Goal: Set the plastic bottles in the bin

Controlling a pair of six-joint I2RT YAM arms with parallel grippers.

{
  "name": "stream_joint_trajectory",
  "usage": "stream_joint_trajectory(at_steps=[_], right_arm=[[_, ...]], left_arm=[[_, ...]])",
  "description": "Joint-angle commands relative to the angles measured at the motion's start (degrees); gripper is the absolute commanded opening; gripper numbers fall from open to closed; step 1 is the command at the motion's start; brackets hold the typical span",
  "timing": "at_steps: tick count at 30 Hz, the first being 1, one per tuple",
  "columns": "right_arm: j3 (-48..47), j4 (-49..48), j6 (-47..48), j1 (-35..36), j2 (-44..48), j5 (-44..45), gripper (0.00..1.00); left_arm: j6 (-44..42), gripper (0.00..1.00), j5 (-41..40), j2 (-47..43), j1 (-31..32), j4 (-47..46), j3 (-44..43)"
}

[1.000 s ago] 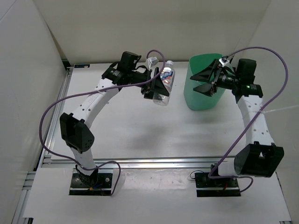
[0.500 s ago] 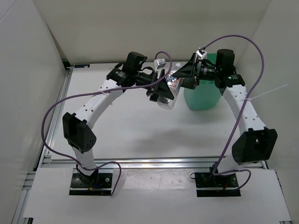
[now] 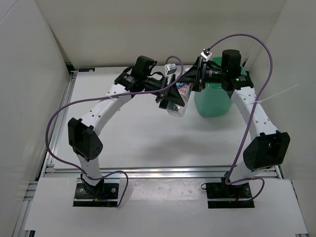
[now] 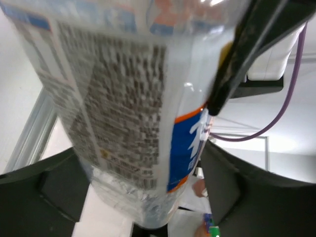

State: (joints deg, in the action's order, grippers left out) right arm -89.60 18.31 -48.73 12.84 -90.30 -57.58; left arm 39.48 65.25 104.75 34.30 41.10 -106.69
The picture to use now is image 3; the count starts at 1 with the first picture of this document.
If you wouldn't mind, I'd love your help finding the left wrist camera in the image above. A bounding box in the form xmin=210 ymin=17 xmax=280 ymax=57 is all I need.
xmin=164 ymin=63 xmax=177 ymax=75

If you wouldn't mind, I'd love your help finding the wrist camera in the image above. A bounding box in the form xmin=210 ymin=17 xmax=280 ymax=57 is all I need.
xmin=200 ymin=49 xmax=212 ymax=62
xmin=164 ymin=63 xmax=177 ymax=75

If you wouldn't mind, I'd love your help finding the green plastic bin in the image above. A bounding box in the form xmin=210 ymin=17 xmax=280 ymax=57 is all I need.
xmin=194 ymin=54 xmax=244 ymax=117

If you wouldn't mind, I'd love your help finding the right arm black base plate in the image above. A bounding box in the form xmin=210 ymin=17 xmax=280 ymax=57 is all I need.
xmin=205 ymin=183 xmax=255 ymax=209

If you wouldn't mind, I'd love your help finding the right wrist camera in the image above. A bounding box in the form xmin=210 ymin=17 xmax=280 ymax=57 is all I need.
xmin=200 ymin=49 xmax=212 ymax=62

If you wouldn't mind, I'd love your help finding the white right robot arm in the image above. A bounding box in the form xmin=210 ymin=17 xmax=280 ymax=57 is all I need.
xmin=180 ymin=49 xmax=290 ymax=198

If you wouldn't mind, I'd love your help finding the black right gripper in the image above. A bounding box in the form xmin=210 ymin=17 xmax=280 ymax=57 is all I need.
xmin=177 ymin=57 xmax=227 ymax=92

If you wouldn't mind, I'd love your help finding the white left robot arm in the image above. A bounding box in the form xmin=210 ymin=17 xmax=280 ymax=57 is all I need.
xmin=68 ymin=56 xmax=185 ymax=198

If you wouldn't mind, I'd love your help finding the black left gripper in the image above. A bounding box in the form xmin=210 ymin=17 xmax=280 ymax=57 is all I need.
xmin=142 ymin=74 xmax=185 ymax=113

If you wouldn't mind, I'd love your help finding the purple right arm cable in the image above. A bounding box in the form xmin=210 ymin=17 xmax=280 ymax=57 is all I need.
xmin=211 ymin=33 xmax=274 ymax=202

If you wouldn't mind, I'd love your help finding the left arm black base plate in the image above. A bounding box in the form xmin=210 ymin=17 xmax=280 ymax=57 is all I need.
xmin=73 ymin=181 xmax=119 ymax=207

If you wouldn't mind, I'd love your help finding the clear white-labelled plastic bottle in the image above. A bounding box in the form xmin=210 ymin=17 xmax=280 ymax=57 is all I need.
xmin=166 ymin=68 xmax=194 ymax=118

